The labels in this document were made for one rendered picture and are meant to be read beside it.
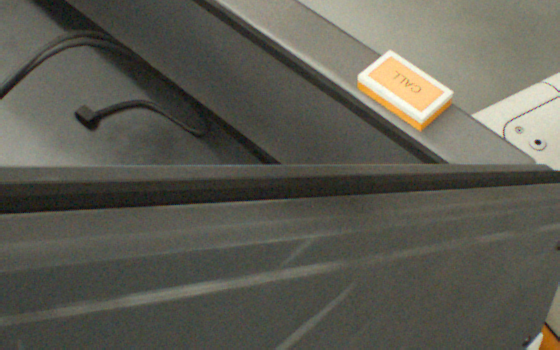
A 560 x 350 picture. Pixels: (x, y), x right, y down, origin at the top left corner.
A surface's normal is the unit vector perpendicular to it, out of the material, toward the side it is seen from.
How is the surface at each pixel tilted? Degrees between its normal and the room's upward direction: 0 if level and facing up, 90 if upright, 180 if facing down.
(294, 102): 90
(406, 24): 0
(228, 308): 90
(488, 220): 90
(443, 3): 0
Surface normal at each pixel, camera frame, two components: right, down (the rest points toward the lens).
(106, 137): 0.00, -0.62
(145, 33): -0.69, 0.57
